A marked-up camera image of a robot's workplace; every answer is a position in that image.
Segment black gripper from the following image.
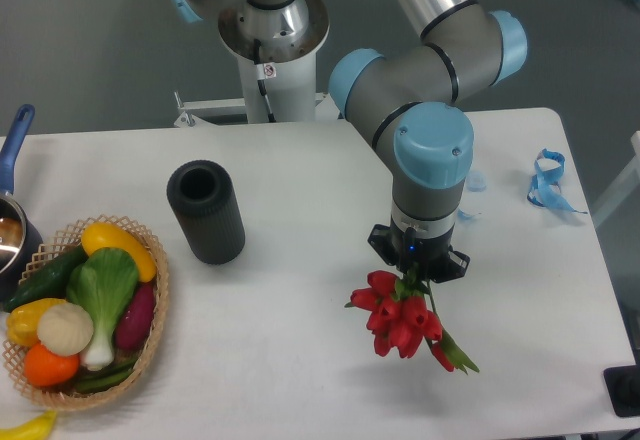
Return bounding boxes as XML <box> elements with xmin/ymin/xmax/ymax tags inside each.
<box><xmin>368</xmin><ymin>223</ymin><xmax>470</xmax><ymax>283</ymax></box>

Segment red tulip bouquet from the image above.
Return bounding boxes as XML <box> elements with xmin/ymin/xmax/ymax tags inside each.
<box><xmin>345</xmin><ymin>270</ymin><xmax>480</xmax><ymax>373</ymax></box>

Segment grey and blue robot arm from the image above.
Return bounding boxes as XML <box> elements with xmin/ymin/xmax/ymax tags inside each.
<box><xmin>172</xmin><ymin>0</ymin><xmax>528</xmax><ymax>283</ymax></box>

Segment clear plastic piece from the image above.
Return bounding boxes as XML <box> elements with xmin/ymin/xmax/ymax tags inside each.
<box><xmin>457</xmin><ymin>170</ymin><xmax>487</xmax><ymax>221</ymax></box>

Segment black ribbed cylindrical vase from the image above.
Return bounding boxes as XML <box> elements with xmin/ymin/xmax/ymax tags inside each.
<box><xmin>166</xmin><ymin>160</ymin><xmax>245</xmax><ymax>265</ymax></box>

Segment black device at table edge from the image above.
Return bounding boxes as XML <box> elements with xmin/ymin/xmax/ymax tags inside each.
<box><xmin>603</xmin><ymin>365</ymin><xmax>639</xmax><ymax>418</ymax></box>

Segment purple sweet potato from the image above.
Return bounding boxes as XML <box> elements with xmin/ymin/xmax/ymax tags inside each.
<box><xmin>114</xmin><ymin>283</ymin><xmax>155</xmax><ymax>351</ymax></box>

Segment green bok choy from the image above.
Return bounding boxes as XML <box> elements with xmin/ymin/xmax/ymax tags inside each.
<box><xmin>66</xmin><ymin>247</ymin><xmax>139</xmax><ymax>372</ymax></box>

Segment woven wicker basket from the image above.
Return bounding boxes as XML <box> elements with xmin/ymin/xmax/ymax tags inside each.
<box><xmin>2</xmin><ymin>214</ymin><xmax>169</xmax><ymax>411</ymax></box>

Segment green beans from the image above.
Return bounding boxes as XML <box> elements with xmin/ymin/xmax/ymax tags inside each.
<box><xmin>74</xmin><ymin>358</ymin><xmax>137</xmax><ymax>395</ymax></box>

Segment white garlic bulb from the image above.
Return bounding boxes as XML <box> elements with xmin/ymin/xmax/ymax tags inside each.
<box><xmin>37</xmin><ymin>302</ymin><xmax>94</xmax><ymax>357</ymax></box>

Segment green cucumber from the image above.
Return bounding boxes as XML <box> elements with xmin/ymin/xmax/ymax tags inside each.
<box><xmin>2</xmin><ymin>246</ymin><xmax>88</xmax><ymax>313</ymax></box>

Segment orange fruit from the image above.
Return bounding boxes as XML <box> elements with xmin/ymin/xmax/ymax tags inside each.
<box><xmin>23</xmin><ymin>343</ymin><xmax>80</xmax><ymax>387</ymax></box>

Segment yellow bell pepper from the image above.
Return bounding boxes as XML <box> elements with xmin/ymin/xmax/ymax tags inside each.
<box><xmin>6</xmin><ymin>298</ymin><xmax>65</xmax><ymax>347</ymax></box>

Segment yellow banana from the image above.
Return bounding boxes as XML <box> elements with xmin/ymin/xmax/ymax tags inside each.
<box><xmin>1</xmin><ymin>410</ymin><xmax>58</xmax><ymax>440</ymax></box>

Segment white metal base frame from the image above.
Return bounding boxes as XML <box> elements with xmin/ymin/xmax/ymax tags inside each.
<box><xmin>173</xmin><ymin>91</ymin><xmax>344</xmax><ymax>128</ymax></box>

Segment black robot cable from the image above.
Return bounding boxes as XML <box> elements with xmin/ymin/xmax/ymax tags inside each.
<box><xmin>251</xmin><ymin>38</ymin><xmax>277</xmax><ymax>124</ymax></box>

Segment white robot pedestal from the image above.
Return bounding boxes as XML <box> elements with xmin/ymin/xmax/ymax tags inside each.
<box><xmin>218</xmin><ymin>0</ymin><xmax>329</xmax><ymax>123</ymax></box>

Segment blue handled saucepan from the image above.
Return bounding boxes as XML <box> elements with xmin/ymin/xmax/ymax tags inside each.
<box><xmin>1</xmin><ymin>104</ymin><xmax>42</xmax><ymax>301</ymax></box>

